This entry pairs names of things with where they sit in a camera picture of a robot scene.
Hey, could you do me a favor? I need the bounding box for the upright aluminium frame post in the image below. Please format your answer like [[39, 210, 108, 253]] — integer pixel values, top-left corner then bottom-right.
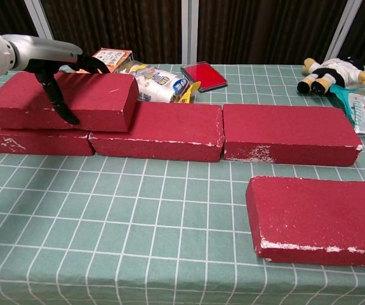
[[180, 0, 199, 65]]

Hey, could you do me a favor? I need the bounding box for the slanted aluminium frame post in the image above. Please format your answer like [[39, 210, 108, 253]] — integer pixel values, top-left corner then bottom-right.
[[324, 0, 364, 61], [23, 0, 63, 64]]

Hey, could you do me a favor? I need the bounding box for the red brick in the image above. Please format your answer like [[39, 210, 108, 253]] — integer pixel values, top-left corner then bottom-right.
[[0, 71, 140, 133], [0, 107, 96, 156], [245, 175, 365, 268], [88, 101, 225, 163], [222, 104, 364, 167]]

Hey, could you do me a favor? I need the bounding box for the red ink stamp pad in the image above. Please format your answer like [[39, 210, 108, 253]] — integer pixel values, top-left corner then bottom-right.
[[180, 61, 228, 93]]

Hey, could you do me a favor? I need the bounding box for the yellow paper package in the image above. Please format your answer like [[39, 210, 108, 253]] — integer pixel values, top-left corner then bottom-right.
[[172, 81, 202, 104]]

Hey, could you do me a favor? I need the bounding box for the orange and blue snack box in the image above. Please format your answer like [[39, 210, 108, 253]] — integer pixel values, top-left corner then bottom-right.
[[91, 48, 135, 74]]

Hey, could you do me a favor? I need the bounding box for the white plastic tissue pack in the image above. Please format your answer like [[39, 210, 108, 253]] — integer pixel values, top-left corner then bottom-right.
[[115, 62, 191, 104]]

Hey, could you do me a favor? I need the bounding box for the teal plastic package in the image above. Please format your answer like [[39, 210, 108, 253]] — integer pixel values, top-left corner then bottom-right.
[[329, 84, 360, 123]]

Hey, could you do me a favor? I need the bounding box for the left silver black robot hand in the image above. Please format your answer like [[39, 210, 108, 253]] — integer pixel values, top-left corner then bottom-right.
[[3, 34, 112, 125]]

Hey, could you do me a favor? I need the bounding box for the black and white plush toy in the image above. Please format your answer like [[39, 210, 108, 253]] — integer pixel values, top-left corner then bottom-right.
[[296, 56, 365, 95]]

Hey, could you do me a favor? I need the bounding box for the green grid tablecloth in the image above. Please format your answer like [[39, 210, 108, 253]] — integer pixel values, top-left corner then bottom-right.
[[0, 63, 365, 305]]

